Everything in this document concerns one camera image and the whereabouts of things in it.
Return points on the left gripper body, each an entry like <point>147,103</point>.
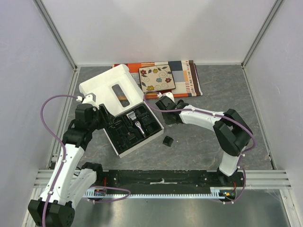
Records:
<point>94,124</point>

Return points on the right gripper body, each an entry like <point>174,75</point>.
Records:
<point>164,104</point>

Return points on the white hair clipper kit box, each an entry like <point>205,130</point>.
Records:
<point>118,91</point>

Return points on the silver black hair clipper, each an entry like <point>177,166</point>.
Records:
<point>132,116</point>

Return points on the black comb guard attachment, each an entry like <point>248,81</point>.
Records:
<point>168,141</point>

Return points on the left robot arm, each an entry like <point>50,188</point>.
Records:
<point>57,203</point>

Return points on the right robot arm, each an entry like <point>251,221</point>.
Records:
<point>232,133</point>

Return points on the floral square plate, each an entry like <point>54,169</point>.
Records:
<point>156,78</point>

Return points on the patchwork orange cloth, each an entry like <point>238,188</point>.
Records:
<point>178,77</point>

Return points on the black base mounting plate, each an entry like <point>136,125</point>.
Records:
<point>167,180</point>

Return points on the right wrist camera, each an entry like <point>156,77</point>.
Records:
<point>167,94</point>

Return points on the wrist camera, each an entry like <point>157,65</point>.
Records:
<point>87,99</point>
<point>167,94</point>

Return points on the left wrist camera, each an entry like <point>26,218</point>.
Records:
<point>87,99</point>

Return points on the grey cable duct rail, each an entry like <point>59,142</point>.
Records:
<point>95,193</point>

